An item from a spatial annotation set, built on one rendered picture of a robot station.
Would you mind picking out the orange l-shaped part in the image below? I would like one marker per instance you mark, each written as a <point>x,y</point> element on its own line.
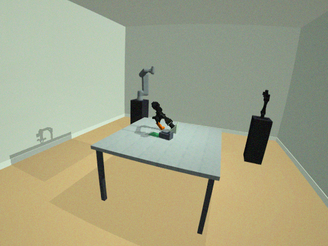
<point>160,126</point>

